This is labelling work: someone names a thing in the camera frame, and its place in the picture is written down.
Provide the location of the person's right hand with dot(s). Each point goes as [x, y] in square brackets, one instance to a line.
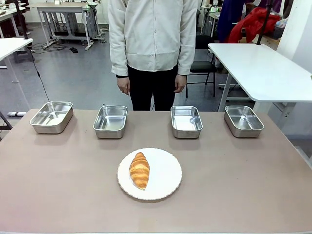
[123, 85]

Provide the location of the person's left hand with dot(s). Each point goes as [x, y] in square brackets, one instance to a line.
[180, 83]

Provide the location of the stainless steel rectangular container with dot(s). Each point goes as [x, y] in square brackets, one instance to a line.
[111, 121]
[186, 121]
[243, 121]
[51, 117]

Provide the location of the black folding chair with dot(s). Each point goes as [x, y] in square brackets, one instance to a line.
[203, 64]

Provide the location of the person in cream shirt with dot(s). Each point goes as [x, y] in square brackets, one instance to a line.
[153, 36]

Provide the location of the blue purple garment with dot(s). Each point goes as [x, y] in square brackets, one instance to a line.
[230, 17]

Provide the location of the white side table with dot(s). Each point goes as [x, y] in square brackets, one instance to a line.
[265, 70]

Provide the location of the golden brown croissant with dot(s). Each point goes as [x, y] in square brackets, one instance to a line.
[139, 171]

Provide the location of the white scalloped plate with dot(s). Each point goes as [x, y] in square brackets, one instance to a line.
[165, 174]

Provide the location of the red jacket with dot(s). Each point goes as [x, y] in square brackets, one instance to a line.
[256, 24]

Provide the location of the white power strip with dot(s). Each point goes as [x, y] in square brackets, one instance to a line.
[16, 113]

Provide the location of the white desk with pole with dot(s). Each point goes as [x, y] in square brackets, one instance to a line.
[9, 47]

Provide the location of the black mounting pole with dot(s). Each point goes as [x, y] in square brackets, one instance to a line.
[21, 19]

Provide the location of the grey workbench with frame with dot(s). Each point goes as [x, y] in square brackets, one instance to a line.
[65, 14]

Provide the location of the black camera pole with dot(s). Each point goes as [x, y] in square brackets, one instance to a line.
[264, 22]

